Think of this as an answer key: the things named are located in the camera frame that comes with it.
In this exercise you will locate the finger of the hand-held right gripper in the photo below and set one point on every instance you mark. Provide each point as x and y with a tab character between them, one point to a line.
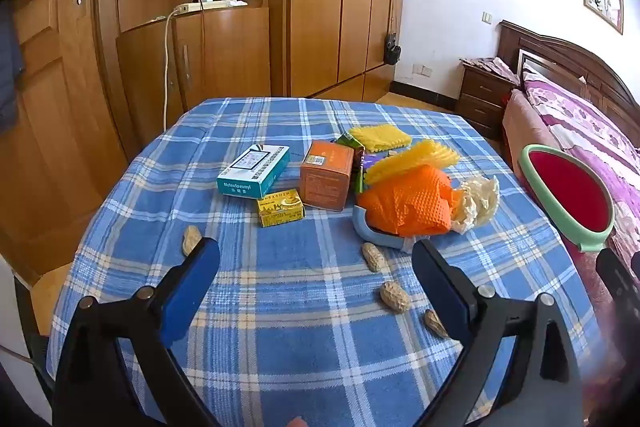
612	269

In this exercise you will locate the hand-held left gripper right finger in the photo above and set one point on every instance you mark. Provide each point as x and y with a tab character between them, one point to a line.
440	292

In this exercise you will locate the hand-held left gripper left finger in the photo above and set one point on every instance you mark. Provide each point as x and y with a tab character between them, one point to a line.
190	292

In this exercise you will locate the red bucket with green rim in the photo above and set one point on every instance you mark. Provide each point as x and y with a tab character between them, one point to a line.
565	192

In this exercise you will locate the orange foam net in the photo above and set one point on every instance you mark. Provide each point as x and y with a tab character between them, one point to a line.
410	202

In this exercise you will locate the white paper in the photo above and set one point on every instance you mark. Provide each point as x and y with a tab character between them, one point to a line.
477	202

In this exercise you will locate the blue grey plastic holder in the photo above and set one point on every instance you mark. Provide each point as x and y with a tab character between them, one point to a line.
362	227

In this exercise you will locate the small yellow box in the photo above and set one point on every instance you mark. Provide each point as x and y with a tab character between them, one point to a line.
280	207

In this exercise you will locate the yellow foam net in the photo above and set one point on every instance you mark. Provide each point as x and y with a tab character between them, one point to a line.
400	162
380	138

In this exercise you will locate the teal and white medicine box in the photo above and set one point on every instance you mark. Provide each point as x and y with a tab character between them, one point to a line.
252	169

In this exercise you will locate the purple wrapper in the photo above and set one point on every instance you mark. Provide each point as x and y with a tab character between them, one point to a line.
372	159

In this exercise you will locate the orange cardboard box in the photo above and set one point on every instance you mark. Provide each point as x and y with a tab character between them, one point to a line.
325	182

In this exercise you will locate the green snack wrapper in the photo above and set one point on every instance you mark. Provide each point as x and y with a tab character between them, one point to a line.
350	141

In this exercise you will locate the person's left hand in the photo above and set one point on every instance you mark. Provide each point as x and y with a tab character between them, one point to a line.
298	422

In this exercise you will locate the peanut in shell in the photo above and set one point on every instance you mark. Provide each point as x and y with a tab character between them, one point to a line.
191	240
436	323
394	297
372	257

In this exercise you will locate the blue plaid tablecloth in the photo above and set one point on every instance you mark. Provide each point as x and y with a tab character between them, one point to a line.
280	332

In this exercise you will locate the bed with purple floral bedding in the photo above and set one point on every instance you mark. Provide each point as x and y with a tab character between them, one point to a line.
590	122

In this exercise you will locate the dark wooden nightstand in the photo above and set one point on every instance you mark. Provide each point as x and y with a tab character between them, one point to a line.
482	102

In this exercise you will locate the silver framed board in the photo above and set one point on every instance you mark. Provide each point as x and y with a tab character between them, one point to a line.
522	62

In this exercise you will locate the dark wooden headboard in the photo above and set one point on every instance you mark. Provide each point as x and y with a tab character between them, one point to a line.
550	52

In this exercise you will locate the wooden door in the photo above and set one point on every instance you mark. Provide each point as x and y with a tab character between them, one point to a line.
50	107

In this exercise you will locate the folded pink clothes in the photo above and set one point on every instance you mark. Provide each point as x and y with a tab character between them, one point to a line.
492	66

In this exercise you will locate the wooden shelf cabinet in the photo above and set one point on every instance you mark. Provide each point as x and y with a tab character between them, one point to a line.
225	52

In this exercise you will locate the dark blue jacket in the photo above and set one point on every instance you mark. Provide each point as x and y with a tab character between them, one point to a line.
10	72

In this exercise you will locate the white power strip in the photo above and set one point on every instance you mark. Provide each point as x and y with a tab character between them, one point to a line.
210	6

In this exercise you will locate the wooden wardrobe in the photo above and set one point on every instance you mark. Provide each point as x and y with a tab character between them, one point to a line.
320	7

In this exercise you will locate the white wall socket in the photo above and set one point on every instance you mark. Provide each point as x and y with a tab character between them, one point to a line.
421	70

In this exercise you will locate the black hanging camera bag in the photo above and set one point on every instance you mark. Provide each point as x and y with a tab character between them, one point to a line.
391	52

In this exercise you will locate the white wall switch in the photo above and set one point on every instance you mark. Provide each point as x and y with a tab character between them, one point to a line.
486	18

